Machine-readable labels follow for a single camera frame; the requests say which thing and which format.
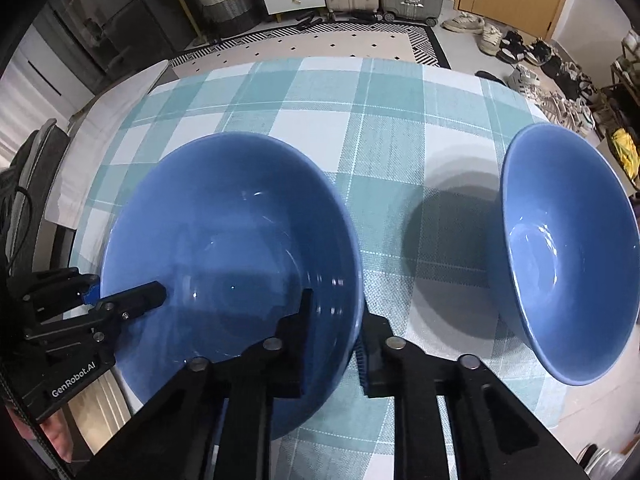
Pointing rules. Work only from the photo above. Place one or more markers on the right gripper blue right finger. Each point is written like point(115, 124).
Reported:
point(377, 372)

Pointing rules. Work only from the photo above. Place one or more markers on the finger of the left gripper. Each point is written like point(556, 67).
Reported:
point(127, 305)
point(56, 288)

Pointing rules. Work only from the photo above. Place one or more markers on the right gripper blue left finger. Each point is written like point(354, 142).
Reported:
point(281, 360)

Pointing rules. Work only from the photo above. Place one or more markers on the blue bowl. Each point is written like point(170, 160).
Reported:
point(563, 253)
point(236, 226)

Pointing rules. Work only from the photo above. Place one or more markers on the person's hand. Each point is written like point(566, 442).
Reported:
point(55, 428)

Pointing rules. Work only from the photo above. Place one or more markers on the teal plaid tablecloth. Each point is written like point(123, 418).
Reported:
point(416, 152)

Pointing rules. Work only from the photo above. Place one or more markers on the black refrigerator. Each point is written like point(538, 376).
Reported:
point(102, 41)

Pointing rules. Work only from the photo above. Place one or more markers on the black slipper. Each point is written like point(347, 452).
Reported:
point(482, 74)

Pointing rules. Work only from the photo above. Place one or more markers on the woven laundry basket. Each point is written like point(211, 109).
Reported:
point(230, 17)

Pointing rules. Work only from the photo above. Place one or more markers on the patterned floor rug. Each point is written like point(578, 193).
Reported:
point(412, 43)

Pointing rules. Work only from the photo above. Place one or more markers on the wooden shoe rack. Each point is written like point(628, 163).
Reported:
point(625, 83)

